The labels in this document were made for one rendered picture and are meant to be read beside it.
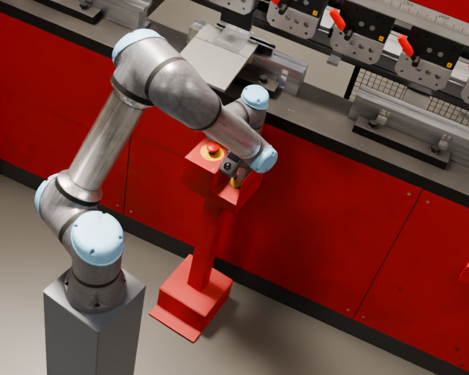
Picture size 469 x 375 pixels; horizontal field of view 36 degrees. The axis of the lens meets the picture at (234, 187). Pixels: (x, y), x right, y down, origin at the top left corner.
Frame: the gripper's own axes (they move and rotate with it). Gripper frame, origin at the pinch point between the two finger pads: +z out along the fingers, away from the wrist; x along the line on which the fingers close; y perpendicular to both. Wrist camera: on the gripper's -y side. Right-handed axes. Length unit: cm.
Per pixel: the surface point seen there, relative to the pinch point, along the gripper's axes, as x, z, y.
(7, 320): 53, 69, -52
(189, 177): 12.3, 1.7, -6.6
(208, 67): 20.4, -26.0, 11.1
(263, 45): 13.4, -24.1, 32.2
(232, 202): -3.2, 2.1, -6.4
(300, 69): 0.4, -21.0, 33.5
